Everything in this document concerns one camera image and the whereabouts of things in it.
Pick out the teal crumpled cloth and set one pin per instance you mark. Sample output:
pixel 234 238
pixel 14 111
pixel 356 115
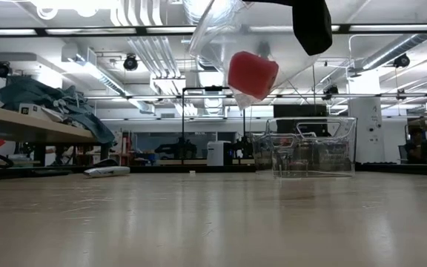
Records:
pixel 50 94

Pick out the white cardboard box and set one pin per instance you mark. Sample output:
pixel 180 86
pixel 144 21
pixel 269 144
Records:
pixel 35 111

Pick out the black gantry stand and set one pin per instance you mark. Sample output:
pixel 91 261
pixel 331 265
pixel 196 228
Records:
pixel 206 88

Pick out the clear plastic bin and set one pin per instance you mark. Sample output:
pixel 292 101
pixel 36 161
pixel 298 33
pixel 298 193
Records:
pixel 310 155

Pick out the black wall panel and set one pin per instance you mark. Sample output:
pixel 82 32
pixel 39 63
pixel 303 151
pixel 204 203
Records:
pixel 298 111

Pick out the clear plastic bag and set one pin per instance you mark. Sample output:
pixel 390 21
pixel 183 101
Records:
pixel 206 37

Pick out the pink elastic bandage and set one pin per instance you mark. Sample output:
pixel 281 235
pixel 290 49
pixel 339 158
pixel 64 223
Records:
pixel 252 76

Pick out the silver air duct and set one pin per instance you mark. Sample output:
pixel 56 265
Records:
pixel 395 48

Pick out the black ceiling spotlight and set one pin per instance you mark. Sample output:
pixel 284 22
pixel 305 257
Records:
pixel 331 92
pixel 3 69
pixel 402 61
pixel 130 63

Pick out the person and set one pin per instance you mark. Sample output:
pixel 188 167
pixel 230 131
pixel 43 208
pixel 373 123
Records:
pixel 419 148

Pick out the wooden workbench grey steel legs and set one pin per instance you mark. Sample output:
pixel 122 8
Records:
pixel 32 130

